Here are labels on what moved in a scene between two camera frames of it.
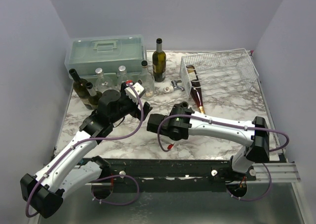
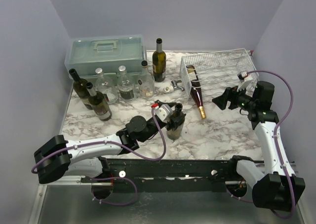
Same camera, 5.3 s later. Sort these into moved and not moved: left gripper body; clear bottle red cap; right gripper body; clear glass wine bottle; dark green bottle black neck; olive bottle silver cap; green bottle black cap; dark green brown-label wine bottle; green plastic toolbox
Moved: green bottle black cap; right gripper body; left gripper body
Not moved: green plastic toolbox; dark green bottle black neck; clear glass wine bottle; olive bottle silver cap; dark green brown-label wine bottle; clear bottle red cap
